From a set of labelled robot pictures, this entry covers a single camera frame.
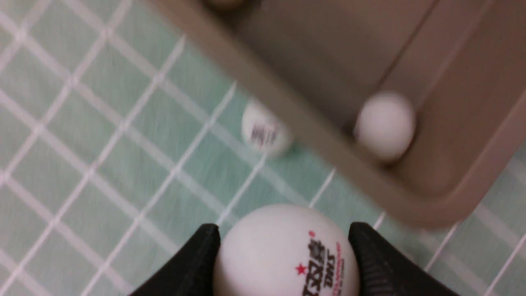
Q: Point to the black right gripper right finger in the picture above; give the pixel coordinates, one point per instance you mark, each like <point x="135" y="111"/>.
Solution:
<point x="385" y="271"/>

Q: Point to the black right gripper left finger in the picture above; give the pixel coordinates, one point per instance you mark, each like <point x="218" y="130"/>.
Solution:
<point x="190" y="271"/>

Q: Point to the white logo ball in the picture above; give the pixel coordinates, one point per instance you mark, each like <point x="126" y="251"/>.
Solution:
<point x="285" y="250"/>

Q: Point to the green checkered table mat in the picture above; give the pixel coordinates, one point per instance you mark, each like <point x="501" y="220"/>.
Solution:
<point x="118" y="139"/>

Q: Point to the white ball by bin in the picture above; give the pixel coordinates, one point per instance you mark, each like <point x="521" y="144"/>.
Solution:
<point x="263" y="132"/>

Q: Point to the olive plastic storage bin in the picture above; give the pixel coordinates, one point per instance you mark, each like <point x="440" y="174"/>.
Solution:
<point x="314" y="63"/>

